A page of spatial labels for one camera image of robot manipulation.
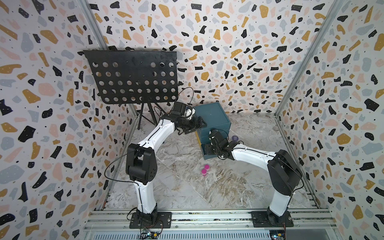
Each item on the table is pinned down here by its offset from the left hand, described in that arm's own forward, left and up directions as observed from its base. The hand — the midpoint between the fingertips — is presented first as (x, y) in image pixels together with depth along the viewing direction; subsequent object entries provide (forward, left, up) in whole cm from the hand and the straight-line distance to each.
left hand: (203, 126), depth 87 cm
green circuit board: (-50, +26, -20) cm, 60 cm away
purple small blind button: (+6, -23, -20) cm, 31 cm away
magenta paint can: (-20, 0, -18) cm, 27 cm away
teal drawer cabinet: (+5, -8, +1) cm, 9 cm away
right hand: (-7, -3, -12) cm, 14 cm away
